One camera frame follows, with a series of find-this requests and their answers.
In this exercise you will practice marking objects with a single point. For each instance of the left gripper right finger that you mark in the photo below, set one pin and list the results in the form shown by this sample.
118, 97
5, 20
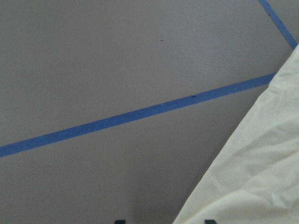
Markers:
209, 221

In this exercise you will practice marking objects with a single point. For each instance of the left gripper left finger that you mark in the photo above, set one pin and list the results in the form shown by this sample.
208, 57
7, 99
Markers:
120, 222

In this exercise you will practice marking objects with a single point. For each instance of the cream long sleeve shirt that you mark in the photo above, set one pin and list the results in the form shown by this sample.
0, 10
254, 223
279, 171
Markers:
255, 177

